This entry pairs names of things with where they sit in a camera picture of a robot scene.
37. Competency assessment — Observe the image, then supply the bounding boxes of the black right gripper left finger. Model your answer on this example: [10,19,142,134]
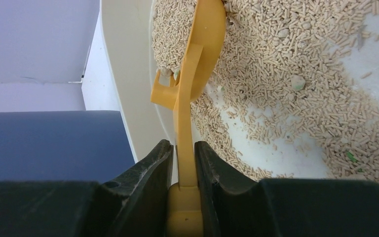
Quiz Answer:
[0,140,174,237]

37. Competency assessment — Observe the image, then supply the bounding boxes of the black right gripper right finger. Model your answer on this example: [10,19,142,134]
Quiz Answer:
[195,141,379,237]

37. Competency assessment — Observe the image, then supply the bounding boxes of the blue plastic bucket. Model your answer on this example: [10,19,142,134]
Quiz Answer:
[0,111,135,183]

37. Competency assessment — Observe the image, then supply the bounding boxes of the white plastic litter tray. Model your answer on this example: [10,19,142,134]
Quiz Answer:
[102,0,379,178]

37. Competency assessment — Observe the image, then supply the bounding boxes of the yellow slotted litter scoop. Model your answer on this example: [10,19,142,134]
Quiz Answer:
[151,0,226,237]

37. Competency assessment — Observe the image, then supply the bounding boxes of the beige cat litter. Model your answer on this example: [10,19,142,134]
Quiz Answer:
[151,0,379,194]

